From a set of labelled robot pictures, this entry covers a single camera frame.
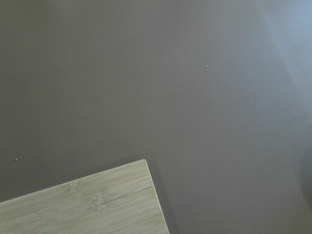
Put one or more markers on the bamboo cutting board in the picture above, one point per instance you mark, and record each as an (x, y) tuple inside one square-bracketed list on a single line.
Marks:
[(121, 200)]

